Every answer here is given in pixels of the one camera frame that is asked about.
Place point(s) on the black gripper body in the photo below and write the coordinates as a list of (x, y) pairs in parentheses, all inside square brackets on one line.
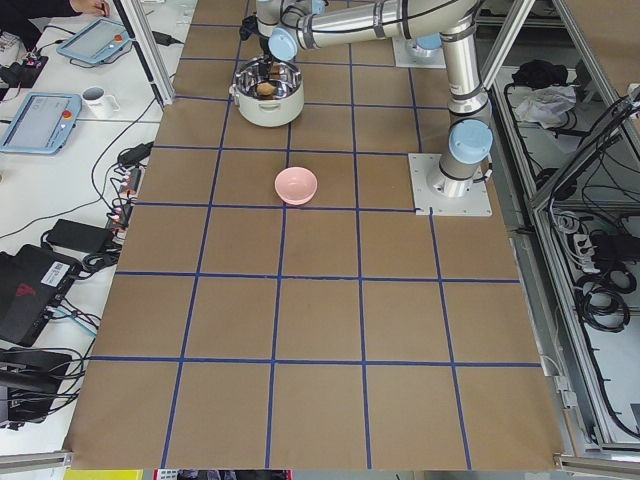
[(265, 64)]

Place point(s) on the beige egg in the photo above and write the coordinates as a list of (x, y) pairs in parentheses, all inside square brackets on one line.
[(265, 89)]

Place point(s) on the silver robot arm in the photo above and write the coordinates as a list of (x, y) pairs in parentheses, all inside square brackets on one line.
[(423, 28)]

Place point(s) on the pale green steel pot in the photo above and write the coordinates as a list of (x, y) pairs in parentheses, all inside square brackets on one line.
[(284, 106)]

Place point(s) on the pink bowl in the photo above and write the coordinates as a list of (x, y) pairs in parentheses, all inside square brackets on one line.
[(296, 185)]

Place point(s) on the blue teach pendant far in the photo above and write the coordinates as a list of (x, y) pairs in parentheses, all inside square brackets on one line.
[(96, 43)]

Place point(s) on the blue teach pendant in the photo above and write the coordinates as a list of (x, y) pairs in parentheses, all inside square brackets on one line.
[(96, 43), (42, 124)]

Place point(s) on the white mug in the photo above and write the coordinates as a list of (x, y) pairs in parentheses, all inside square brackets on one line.
[(103, 105)]

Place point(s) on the power strip with plugs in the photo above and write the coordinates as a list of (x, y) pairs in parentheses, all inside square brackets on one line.
[(126, 183)]

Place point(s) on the blue teach pendant near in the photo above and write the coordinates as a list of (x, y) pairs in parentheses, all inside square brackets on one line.
[(42, 124)]

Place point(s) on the black power adapter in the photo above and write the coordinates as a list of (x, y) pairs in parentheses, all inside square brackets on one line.
[(78, 236)]

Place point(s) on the crumpled white cloth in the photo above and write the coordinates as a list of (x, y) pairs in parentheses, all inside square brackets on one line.
[(549, 107)]

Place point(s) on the black computer box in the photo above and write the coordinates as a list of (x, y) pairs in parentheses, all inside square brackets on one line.
[(32, 280)]

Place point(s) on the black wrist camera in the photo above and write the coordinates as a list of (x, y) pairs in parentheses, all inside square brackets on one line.
[(248, 27)]

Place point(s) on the aluminium frame post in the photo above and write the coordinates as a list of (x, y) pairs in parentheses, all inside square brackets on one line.
[(136, 24)]

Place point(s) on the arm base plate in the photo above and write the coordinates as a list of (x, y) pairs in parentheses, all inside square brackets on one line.
[(422, 52), (436, 194)]

